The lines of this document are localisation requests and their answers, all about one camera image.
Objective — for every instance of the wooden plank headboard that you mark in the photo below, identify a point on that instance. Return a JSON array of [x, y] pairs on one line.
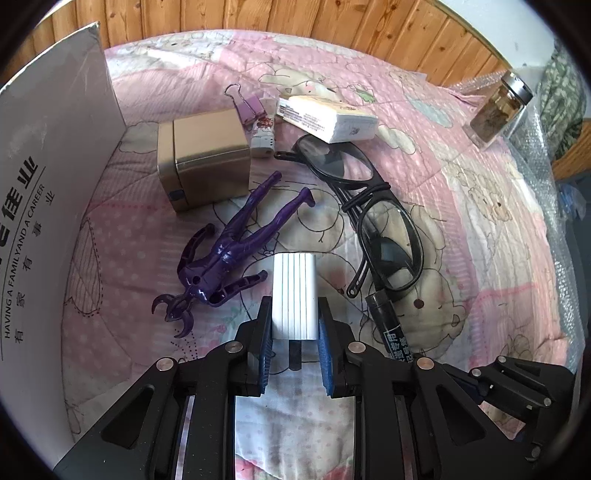
[[277, 16]]

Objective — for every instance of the purple action figure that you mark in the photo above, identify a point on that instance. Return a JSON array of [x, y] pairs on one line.
[[221, 258]]

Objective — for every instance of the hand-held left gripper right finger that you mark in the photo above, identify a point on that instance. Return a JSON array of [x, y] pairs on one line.
[[327, 353]]

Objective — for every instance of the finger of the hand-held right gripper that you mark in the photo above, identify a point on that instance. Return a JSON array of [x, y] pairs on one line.
[[531, 392]]

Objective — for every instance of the camouflage cloth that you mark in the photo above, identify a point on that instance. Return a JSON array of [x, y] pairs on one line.
[[563, 101]]

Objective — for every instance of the tissue pack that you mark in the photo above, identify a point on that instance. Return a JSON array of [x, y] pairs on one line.
[[328, 117]]

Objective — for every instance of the pink printed blanket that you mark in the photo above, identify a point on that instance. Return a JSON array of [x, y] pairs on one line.
[[461, 207]]

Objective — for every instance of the gold metal box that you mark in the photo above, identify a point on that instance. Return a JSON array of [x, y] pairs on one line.
[[207, 157]]

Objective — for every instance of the clear plastic cap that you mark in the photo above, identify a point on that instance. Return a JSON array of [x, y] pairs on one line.
[[269, 107]]

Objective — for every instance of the glass jar with metal lid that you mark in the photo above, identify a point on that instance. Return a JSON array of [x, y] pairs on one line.
[[496, 110]]

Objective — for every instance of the black glasses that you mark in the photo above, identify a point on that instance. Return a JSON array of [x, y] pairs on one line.
[[369, 189]]

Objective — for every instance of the white cartoon print lighter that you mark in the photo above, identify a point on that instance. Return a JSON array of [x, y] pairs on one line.
[[263, 138]]

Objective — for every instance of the purple binder clip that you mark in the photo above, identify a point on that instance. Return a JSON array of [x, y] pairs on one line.
[[251, 108]]

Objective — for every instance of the white ribbed charger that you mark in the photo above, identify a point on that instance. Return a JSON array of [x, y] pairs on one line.
[[295, 295]]

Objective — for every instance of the bubble wrap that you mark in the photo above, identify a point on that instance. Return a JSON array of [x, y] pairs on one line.
[[549, 258]]

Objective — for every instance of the black marker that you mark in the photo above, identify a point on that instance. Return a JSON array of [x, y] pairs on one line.
[[388, 323]]

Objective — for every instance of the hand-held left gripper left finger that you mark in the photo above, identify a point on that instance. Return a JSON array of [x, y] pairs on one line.
[[265, 351]]

